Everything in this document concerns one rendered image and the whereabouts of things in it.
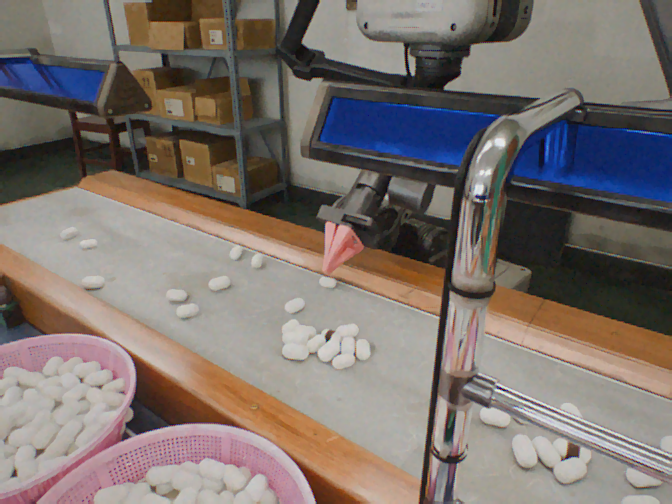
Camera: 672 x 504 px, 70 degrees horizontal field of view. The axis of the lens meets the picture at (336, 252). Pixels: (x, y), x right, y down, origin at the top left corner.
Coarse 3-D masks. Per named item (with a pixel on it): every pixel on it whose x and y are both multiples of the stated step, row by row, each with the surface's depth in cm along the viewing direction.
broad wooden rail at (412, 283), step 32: (96, 192) 129; (128, 192) 123; (160, 192) 122; (192, 224) 108; (224, 224) 104; (256, 224) 104; (288, 224) 104; (288, 256) 93; (320, 256) 90; (384, 256) 90; (384, 288) 82; (416, 288) 80; (512, 320) 71; (544, 320) 71; (576, 320) 71; (608, 320) 71; (544, 352) 68; (576, 352) 66; (608, 352) 65; (640, 352) 64; (640, 384) 62
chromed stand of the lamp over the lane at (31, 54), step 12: (24, 48) 77; (0, 60) 74; (12, 60) 76; (24, 60) 77; (36, 60) 78; (0, 276) 82; (0, 288) 83; (0, 300) 83; (12, 300) 85; (0, 312) 84; (12, 312) 84; (12, 324) 85
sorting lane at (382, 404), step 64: (64, 192) 130; (64, 256) 95; (128, 256) 95; (192, 256) 95; (192, 320) 75; (256, 320) 75; (320, 320) 75; (384, 320) 75; (256, 384) 62; (320, 384) 62; (384, 384) 62; (512, 384) 62; (576, 384) 62; (384, 448) 53; (512, 448) 53
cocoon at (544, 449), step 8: (536, 440) 52; (544, 440) 52; (536, 448) 52; (544, 448) 51; (552, 448) 51; (544, 456) 50; (552, 456) 50; (560, 456) 50; (544, 464) 51; (552, 464) 50
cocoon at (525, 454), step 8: (512, 440) 52; (520, 440) 52; (528, 440) 52; (520, 448) 51; (528, 448) 51; (520, 456) 50; (528, 456) 50; (536, 456) 50; (520, 464) 50; (528, 464) 50
